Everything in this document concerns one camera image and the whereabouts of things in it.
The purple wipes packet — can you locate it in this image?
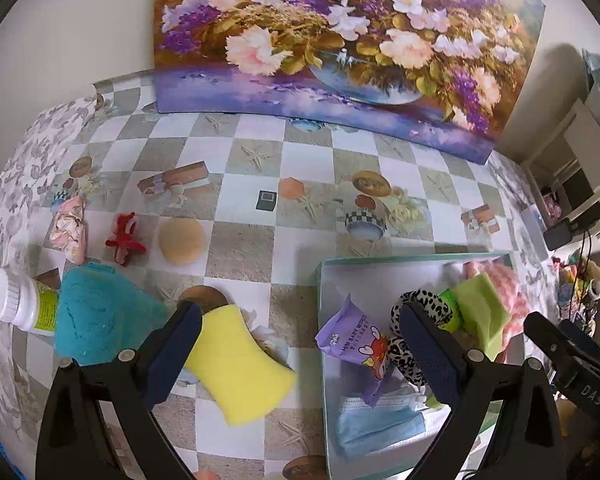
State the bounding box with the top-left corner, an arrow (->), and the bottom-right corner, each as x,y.
315,294 -> 396,407

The pink knit cloth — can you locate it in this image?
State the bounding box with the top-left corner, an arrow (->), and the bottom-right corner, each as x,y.
462,260 -> 530,356

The black device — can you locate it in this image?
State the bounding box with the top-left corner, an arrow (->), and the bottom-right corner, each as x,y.
545,222 -> 577,251

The grey floral tablecloth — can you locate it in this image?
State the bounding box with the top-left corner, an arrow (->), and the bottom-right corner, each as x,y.
0,95 -> 561,466

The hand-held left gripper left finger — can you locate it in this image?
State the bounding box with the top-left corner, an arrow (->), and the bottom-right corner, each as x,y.
35,300 -> 203,480

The yellow sponge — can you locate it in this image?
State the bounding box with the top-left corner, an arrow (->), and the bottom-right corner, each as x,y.
185,305 -> 297,427

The teal towel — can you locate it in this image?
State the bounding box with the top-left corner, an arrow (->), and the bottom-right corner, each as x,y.
55,262 -> 183,367

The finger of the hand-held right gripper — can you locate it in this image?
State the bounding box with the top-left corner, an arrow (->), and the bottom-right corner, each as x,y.
524,311 -> 600,368

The blue face mask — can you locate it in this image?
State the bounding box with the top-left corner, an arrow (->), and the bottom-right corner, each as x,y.
336,385 -> 427,461

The red pipe cleaner figure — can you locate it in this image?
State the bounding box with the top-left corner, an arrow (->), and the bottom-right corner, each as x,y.
105,213 -> 148,264

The pile of colourful toys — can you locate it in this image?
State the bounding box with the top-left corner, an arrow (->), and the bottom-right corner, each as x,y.
554,254 -> 600,307

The white bottle with green label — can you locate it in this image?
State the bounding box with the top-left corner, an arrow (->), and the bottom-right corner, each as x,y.
0,267 -> 61,337

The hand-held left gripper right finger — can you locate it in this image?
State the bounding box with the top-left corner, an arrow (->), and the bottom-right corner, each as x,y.
399,302 -> 567,480

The leopard print scrunchie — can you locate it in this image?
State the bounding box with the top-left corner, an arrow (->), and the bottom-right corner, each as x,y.
387,289 -> 455,386

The white shelf unit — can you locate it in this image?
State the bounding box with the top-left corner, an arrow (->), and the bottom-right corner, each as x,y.
522,97 -> 600,241

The flower painting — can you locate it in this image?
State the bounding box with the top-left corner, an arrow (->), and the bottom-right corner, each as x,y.
152,0 -> 547,166

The round beige sponge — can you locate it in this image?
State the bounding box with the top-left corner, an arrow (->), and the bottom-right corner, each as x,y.
159,218 -> 206,266

